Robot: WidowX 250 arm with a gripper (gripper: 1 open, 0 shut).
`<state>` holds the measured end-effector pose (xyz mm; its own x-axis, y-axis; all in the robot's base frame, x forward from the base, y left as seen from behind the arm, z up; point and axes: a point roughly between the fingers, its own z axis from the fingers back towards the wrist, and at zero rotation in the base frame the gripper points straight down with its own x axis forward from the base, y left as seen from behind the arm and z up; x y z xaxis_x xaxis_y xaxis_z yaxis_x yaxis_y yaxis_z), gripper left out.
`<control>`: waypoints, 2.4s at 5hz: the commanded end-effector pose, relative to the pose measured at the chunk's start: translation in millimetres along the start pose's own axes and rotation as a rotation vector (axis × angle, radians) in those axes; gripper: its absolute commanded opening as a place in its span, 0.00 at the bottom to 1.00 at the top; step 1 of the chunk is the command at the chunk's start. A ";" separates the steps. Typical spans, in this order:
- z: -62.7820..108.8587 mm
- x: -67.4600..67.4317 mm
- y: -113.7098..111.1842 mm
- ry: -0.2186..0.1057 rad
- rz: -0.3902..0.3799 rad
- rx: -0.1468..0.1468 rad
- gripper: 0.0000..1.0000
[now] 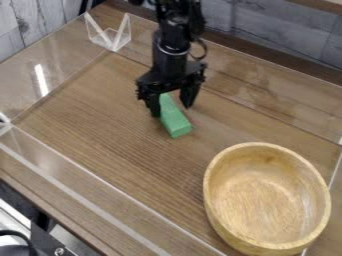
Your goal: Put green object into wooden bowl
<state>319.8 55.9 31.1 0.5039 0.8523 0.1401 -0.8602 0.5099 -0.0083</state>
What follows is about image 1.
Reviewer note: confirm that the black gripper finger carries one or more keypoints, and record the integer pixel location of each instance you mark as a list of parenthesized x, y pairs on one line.
[(154, 105), (190, 89)]

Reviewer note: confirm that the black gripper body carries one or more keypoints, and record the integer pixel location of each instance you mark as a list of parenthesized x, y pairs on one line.
[(170, 70)]

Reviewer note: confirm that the green rectangular block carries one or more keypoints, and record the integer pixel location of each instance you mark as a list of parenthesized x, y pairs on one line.
[(173, 118)]

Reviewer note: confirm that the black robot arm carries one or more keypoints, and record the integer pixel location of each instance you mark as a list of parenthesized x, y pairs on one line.
[(178, 53)]

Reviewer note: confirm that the wooden bowl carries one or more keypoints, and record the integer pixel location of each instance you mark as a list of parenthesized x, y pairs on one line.
[(266, 199)]

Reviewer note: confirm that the clear acrylic corner bracket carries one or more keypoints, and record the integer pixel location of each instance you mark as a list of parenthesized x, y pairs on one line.
[(109, 38)]

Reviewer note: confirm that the clear acrylic tray wall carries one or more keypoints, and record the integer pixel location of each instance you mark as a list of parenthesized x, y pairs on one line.
[(93, 160)]

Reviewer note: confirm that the black metal table bracket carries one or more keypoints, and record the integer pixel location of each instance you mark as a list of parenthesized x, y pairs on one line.
[(47, 244)]

